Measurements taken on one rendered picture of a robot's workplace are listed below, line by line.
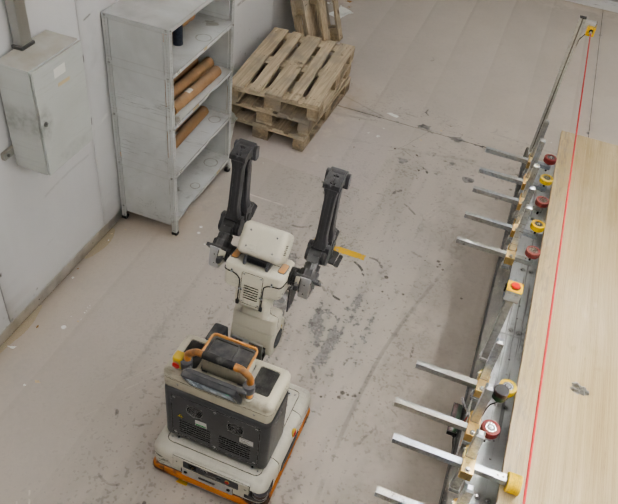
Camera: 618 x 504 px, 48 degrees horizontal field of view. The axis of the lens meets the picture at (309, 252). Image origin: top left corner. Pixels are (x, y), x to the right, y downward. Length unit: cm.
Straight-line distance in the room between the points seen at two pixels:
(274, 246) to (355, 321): 168
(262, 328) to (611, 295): 184
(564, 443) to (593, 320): 80
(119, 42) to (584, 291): 297
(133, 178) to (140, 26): 114
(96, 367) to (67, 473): 68
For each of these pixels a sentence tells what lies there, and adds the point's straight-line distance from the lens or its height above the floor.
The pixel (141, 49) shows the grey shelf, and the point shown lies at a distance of 430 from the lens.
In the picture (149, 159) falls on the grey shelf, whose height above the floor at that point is 60.
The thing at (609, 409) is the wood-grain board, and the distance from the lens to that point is 340.
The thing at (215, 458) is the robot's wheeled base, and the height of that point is 28.
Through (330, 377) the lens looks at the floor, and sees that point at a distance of 421.
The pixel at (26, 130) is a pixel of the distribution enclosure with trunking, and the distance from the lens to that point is 378.
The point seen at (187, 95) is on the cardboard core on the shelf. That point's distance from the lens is 467.
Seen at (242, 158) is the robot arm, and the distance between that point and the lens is 299.
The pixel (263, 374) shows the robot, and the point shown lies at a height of 81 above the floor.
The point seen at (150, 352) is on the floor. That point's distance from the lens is 429.
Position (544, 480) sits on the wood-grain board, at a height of 90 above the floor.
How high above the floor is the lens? 334
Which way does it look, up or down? 43 degrees down
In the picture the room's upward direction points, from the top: 8 degrees clockwise
